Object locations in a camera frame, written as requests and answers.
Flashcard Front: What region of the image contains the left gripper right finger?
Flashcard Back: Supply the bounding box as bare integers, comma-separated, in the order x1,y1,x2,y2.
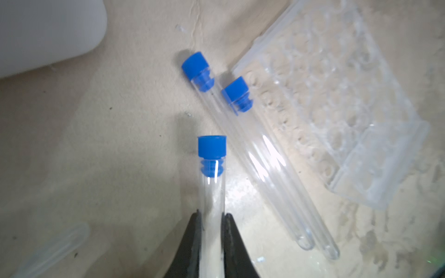
222,213,260,278

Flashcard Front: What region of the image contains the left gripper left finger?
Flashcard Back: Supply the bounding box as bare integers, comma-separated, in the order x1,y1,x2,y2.
164,210,202,278

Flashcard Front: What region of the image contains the blue capped test tube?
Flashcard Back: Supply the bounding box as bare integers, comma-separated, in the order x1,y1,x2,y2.
198,136,227,278
181,52,315,250
222,77,340,260

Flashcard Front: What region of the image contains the white plastic storage bin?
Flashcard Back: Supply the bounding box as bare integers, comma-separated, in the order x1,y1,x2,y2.
1,1,107,78

